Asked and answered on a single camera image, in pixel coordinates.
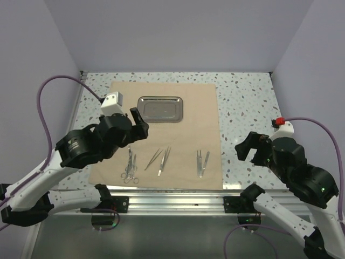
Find steel tweezers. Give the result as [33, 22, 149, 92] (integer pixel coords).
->
[144, 149, 162, 171]
[157, 150, 168, 176]
[164, 146, 171, 165]

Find steel surgical scissors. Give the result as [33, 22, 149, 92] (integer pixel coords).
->
[126, 145, 137, 172]

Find steel ring-handled clamp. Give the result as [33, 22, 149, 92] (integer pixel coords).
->
[121, 168, 135, 180]

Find steel scalpel handle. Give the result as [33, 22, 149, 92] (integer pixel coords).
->
[198, 150, 203, 178]
[201, 151, 210, 175]
[196, 150, 200, 177]

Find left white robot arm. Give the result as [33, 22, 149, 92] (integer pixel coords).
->
[1, 107, 149, 227]

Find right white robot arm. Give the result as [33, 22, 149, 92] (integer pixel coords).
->
[235, 132, 344, 258]

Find stainless steel instrument tray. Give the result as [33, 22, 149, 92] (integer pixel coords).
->
[137, 96, 183, 123]

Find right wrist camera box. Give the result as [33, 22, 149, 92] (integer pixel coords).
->
[270, 117, 294, 140]

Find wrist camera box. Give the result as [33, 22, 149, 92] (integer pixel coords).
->
[101, 92, 124, 116]
[270, 117, 294, 140]

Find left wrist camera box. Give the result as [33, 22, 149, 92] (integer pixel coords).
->
[101, 92, 124, 116]

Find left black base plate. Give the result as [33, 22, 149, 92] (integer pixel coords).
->
[80, 196, 129, 213]

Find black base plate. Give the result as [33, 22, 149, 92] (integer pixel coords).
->
[80, 196, 129, 213]
[223, 196, 258, 214]

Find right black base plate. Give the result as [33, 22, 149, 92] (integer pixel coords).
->
[223, 196, 258, 214]

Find aluminium mounting rail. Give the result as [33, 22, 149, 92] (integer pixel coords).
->
[51, 190, 313, 216]

